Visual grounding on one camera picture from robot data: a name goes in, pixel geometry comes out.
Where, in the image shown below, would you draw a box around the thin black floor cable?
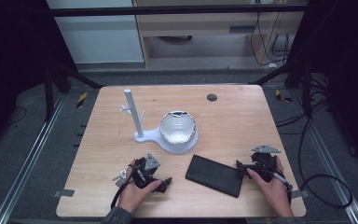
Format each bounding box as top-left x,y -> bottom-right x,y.
5,105 -> 28,127

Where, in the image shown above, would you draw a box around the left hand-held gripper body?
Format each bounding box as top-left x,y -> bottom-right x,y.
131,152 -> 166,189

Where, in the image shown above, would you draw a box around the white cabinet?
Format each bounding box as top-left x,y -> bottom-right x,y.
46,0 -> 145,65

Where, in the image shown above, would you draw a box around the person's left hand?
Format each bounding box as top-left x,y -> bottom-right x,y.
117,158 -> 163,215

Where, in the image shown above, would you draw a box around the white bowl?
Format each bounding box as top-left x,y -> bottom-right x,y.
158,110 -> 198,146

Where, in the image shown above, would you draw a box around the white hook stand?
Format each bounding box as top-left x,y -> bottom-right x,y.
119,89 -> 200,156

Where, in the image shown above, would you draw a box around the yellow black floor tape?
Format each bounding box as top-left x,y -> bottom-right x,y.
76,91 -> 89,109
274,89 -> 294,104

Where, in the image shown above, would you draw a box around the black wallet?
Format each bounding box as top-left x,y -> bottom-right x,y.
185,154 -> 245,199

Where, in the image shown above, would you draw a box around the metal floor rail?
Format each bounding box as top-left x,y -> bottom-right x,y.
0,92 -> 67,224
290,88 -> 358,224

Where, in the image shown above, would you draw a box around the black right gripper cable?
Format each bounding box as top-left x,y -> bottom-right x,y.
271,115 -> 354,210

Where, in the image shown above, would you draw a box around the black left gripper strap cable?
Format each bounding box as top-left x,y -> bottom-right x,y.
110,163 -> 136,210

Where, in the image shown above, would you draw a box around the grey tape strip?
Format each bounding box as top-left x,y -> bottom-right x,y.
52,188 -> 76,199
290,189 -> 310,200

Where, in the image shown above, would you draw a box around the person's right hand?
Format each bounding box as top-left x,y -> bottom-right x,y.
246,157 -> 295,218

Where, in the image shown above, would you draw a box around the black floor cables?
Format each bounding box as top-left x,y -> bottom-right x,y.
274,74 -> 332,136

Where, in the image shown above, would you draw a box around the wooden desk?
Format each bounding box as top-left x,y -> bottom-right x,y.
131,0 -> 310,68

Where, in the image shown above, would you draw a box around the black hanging cables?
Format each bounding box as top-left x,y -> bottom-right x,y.
249,11 -> 291,67

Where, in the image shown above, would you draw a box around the black metal stand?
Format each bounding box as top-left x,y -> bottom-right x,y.
42,60 -> 104,123
249,57 -> 314,118

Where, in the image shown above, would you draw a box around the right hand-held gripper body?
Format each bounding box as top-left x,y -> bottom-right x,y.
244,144 -> 282,183

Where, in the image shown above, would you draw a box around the black horizontal bar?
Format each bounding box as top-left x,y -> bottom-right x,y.
47,3 -> 310,18

